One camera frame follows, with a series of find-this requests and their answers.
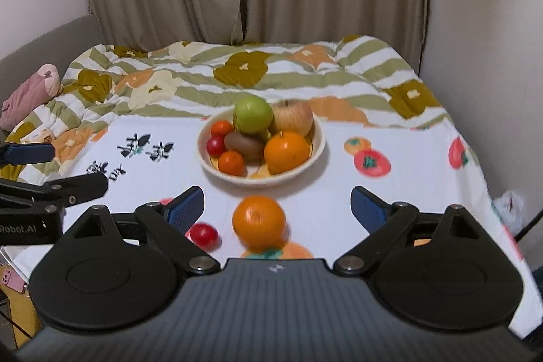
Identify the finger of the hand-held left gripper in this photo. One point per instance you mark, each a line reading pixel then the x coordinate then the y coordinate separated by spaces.
pixel 29 153
pixel 80 186

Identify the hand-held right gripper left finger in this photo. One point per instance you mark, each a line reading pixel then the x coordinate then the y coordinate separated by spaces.
pixel 188 210

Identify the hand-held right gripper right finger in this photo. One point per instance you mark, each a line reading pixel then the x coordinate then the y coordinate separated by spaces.
pixel 367 210

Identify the red cherry tomato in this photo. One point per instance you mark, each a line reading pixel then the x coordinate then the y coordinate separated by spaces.
pixel 215 145
pixel 204 235

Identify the medium tangerine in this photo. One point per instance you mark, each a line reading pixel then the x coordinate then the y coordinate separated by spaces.
pixel 231 162

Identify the large orange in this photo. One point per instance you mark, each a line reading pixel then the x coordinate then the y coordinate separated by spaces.
pixel 258 223
pixel 286 153

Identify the cream cartoon print bowl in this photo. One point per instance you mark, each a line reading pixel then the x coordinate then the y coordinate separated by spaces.
pixel 255 180

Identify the brown kiwi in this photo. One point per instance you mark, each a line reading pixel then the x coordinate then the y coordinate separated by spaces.
pixel 246 145

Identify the tiny tangerine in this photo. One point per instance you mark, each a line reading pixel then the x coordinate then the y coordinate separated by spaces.
pixel 222 128

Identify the large green apple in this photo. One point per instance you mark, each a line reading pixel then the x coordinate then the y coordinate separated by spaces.
pixel 253 114

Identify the yellow-red apple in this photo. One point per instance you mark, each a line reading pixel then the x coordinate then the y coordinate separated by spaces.
pixel 295 117

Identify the pink phone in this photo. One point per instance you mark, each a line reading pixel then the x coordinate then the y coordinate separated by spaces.
pixel 12 279

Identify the pink plush toy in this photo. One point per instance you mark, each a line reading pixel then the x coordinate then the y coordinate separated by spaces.
pixel 29 90

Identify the white persimmon print cloth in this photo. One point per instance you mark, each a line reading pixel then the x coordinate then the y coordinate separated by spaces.
pixel 424 158

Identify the beige sofa backrest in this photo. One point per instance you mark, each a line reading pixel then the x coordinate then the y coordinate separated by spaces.
pixel 51 44

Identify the clear plastic bag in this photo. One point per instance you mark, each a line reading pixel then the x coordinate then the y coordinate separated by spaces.
pixel 509 209

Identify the floral striped quilt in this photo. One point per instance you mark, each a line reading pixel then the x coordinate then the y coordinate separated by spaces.
pixel 297 78

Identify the black metal tube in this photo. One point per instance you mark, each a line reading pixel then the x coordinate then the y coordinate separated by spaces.
pixel 530 224

